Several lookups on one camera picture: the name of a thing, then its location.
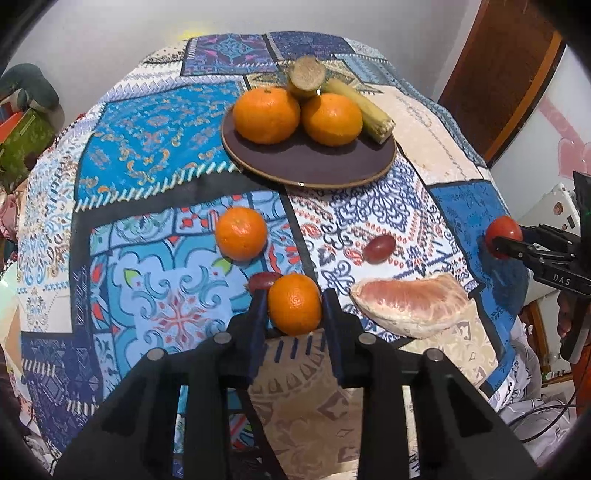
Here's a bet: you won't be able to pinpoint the wardrobe door with pink hearts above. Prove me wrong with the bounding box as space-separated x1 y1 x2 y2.
489 44 591 232

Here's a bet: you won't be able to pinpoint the small orange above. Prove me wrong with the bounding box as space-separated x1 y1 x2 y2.
215 206 269 261
268 273 322 336

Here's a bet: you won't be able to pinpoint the yellow corn cob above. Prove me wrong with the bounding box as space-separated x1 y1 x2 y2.
287 56 328 100
325 78 397 145

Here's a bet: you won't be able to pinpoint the brown wooden door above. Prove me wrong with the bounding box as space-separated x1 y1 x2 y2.
436 0 568 167

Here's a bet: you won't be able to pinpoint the dark purple round plate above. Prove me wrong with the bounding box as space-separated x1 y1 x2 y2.
221 95 398 188

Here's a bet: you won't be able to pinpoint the person's right hand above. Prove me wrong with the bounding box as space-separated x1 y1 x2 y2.
557 292 575 341

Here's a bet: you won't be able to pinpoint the dark red grape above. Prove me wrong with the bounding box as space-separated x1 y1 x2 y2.
363 234 397 265
245 271 283 294

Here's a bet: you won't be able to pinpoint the red tomato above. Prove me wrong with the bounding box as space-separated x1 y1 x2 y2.
485 215 524 259

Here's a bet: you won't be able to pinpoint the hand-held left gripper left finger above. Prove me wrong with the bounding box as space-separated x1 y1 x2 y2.
53 288 288 480

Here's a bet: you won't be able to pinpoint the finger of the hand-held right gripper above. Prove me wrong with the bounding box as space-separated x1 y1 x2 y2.
491 236 540 265
518 224 580 247

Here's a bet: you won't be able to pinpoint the black floor cable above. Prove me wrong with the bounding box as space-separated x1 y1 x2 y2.
505 392 583 446

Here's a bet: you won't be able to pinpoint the peeled pomelo segment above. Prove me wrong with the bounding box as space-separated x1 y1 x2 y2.
349 273 471 340

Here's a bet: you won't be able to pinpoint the large orange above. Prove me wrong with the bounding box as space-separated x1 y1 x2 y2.
232 87 302 145
301 92 363 147

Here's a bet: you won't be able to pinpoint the white case with stickers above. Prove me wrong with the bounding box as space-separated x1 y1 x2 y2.
517 182 580 303

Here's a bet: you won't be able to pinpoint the blue patchwork tablecloth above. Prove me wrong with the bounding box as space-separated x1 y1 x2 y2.
11 31 532 480

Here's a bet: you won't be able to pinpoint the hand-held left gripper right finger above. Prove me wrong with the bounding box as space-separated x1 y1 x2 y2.
321 288 542 480

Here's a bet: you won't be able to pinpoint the grey plush toy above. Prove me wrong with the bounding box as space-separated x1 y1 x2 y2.
0 63 65 114

